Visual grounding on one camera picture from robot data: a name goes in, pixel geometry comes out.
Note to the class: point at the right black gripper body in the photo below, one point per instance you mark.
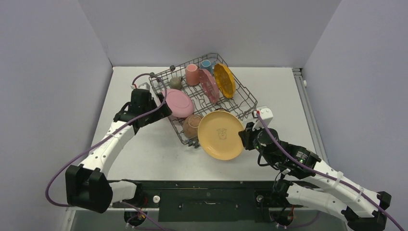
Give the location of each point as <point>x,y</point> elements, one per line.
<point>246,138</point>

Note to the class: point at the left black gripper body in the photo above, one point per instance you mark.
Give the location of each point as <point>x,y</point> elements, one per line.
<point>153,116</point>

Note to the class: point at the pink plate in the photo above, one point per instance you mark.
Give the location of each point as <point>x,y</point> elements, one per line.
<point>179,103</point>

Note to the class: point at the grey wire dish rack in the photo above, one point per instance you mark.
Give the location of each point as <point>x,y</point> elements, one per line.
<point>241,104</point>

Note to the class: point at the grey ceramic mug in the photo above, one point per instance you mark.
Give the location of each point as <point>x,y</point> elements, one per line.
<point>176,83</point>

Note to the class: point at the brown speckled cream bowl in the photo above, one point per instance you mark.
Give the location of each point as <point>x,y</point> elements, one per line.
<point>190,126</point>

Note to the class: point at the cream bottom plate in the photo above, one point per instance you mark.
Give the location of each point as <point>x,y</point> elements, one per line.
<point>218,135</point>

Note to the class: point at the pink cup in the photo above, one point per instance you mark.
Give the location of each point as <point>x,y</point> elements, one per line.
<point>192,75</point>

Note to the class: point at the maroon polka dot plate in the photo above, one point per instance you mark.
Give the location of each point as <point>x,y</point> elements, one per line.
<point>209,85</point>

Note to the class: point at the blue mug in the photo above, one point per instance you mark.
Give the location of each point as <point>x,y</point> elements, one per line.
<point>206,64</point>

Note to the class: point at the yellow polka dot plate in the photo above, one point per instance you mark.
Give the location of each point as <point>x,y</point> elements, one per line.
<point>225,80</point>

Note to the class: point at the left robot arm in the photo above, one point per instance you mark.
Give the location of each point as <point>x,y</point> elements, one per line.
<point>86,184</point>

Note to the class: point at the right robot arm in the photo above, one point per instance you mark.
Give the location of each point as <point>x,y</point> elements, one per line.
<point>308,181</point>

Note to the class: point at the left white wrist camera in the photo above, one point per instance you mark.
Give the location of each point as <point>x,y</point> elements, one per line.
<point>143,86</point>

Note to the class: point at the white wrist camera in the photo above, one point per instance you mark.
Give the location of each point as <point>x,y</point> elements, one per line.
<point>143,86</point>
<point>263,116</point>

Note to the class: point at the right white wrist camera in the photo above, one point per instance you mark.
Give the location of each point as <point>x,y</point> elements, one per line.
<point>263,116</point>

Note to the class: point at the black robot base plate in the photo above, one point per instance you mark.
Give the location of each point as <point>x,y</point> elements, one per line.
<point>209,201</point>

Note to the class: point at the aluminium rail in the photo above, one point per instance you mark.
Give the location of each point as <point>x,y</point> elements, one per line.
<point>301,86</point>

